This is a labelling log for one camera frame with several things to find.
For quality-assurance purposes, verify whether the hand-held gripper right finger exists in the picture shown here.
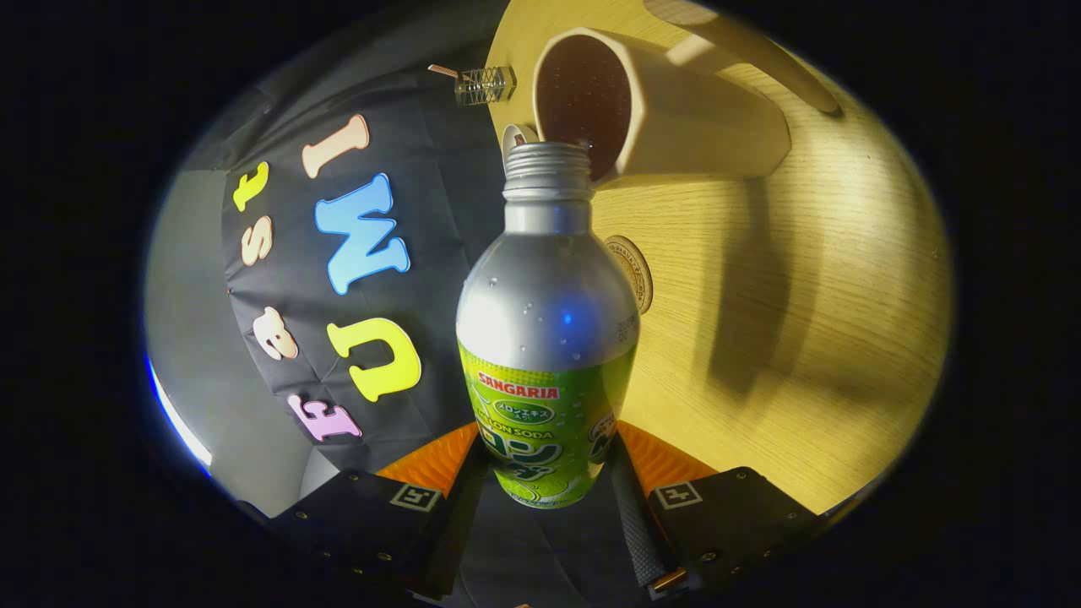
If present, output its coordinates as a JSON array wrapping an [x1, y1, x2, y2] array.
[[608, 421, 833, 602]]

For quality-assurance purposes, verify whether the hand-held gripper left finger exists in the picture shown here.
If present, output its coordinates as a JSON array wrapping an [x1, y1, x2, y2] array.
[[253, 421, 491, 600]]

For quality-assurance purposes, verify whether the silver bottle with green label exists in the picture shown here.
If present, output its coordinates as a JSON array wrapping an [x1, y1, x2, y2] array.
[[456, 141, 640, 509]]

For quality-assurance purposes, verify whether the round brown coaster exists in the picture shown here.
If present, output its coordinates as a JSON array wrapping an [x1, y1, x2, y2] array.
[[604, 235, 654, 315]]

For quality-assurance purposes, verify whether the cream cup with wooden handle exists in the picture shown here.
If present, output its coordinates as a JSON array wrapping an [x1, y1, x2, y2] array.
[[532, 0, 845, 182]]

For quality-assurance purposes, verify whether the black backdrop cloth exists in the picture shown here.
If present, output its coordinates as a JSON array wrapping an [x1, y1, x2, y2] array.
[[221, 51, 643, 608]]

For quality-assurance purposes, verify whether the wooden table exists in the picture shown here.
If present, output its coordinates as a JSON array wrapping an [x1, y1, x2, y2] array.
[[486, 0, 953, 516]]

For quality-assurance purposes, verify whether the white round plate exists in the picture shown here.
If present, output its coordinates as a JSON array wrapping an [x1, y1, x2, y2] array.
[[502, 123, 541, 166]]

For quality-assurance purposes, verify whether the wire mesh holder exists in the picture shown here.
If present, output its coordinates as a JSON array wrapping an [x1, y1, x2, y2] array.
[[454, 66, 518, 106]]

